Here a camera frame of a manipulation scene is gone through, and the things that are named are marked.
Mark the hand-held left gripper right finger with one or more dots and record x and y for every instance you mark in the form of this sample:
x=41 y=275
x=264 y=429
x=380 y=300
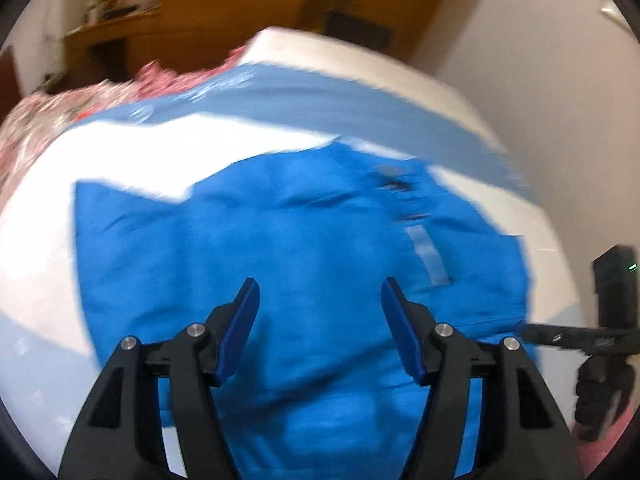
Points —
x=400 y=325

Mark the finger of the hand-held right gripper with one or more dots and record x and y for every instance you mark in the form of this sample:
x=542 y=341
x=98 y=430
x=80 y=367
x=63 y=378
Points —
x=545 y=335

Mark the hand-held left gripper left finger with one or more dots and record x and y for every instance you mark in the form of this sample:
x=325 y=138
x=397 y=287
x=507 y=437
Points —
x=240 y=325

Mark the blue puffer jacket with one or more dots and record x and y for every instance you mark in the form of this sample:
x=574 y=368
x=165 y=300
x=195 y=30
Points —
x=300 y=235

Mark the person's right forearm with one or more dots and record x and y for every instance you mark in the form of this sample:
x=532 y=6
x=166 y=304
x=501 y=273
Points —
x=600 y=452

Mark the person's right hand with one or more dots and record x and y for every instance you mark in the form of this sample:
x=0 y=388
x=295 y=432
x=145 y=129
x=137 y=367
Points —
x=595 y=390

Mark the red floral quilt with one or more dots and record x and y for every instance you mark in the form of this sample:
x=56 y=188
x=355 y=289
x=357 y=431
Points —
x=50 y=110

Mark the dark box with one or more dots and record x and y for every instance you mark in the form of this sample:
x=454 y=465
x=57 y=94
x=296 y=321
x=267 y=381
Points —
x=357 y=30

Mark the small shelf ornaments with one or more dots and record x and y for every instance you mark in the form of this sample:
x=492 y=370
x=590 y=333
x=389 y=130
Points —
x=115 y=7

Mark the white wall fixture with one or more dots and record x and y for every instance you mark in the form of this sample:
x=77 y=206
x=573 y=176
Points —
x=612 y=16

